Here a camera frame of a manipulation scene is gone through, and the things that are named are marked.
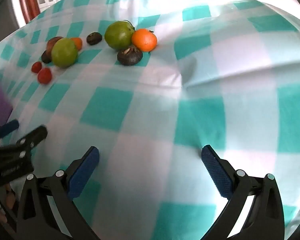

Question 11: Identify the small orange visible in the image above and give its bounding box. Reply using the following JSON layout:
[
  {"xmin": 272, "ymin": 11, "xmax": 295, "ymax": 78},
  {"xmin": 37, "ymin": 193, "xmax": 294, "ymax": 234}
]
[{"xmin": 70, "ymin": 37, "xmax": 83, "ymax": 51}]

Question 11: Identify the teal white checkered tablecloth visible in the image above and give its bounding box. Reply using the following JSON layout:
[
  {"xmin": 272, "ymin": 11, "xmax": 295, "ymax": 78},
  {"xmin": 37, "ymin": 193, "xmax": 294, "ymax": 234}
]
[{"xmin": 0, "ymin": 0, "xmax": 300, "ymax": 240}]

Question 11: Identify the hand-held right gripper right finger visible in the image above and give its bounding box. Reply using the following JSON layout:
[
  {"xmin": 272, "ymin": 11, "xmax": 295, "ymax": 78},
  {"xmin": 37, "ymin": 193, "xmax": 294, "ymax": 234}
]
[{"xmin": 201, "ymin": 144, "xmax": 285, "ymax": 240}]

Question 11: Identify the wooden door frame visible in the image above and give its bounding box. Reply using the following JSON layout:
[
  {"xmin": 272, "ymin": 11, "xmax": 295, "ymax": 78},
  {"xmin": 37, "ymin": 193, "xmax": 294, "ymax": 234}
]
[{"xmin": 17, "ymin": 0, "xmax": 41, "ymax": 22}]

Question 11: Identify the dark grey refrigerator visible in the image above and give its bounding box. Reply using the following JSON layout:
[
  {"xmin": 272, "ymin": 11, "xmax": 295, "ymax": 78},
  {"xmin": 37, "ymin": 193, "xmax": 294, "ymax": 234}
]
[{"xmin": 0, "ymin": 0, "xmax": 21, "ymax": 50}]

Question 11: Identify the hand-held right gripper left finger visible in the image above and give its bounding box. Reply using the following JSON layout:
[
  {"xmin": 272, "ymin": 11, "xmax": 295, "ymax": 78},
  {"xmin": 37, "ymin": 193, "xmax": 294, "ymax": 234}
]
[{"xmin": 16, "ymin": 146, "xmax": 100, "ymax": 240}]

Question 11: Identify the large dark water chestnut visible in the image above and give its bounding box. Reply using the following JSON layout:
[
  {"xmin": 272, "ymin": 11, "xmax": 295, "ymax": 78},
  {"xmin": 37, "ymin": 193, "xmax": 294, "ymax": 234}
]
[{"xmin": 117, "ymin": 46, "xmax": 143, "ymax": 66}]

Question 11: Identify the green apple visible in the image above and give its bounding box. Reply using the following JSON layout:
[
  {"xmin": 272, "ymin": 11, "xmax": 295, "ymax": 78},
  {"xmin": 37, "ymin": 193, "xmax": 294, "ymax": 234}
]
[
  {"xmin": 104, "ymin": 20, "xmax": 136, "ymax": 51},
  {"xmin": 51, "ymin": 37, "xmax": 79, "ymax": 68}
]

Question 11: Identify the person's left hand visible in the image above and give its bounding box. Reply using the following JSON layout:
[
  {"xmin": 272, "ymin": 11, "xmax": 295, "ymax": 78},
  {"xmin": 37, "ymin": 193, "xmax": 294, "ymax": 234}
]
[{"xmin": 0, "ymin": 183, "xmax": 17, "ymax": 224}]

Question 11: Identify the small dark water chestnut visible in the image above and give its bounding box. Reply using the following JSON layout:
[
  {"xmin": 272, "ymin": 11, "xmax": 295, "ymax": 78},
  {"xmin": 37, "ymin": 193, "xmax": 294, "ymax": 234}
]
[{"xmin": 86, "ymin": 32, "xmax": 102, "ymax": 46}]

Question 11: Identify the reddish brown round fruit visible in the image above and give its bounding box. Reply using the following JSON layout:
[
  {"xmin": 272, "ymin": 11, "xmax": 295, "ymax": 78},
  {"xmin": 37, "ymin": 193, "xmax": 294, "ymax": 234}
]
[{"xmin": 46, "ymin": 36, "xmax": 64, "ymax": 55}]

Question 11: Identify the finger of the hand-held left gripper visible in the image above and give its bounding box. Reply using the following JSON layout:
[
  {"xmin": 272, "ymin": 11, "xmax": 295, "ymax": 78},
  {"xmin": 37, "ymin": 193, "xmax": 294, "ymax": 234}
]
[
  {"xmin": 0, "ymin": 125, "xmax": 48, "ymax": 155},
  {"xmin": 0, "ymin": 119, "xmax": 20, "ymax": 141}
]

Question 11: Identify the large orange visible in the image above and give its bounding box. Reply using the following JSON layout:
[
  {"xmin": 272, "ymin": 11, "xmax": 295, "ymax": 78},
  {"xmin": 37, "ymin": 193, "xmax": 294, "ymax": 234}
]
[{"xmin": 131, "ymin": 29, "xmax": 158, "ymax": 53}]

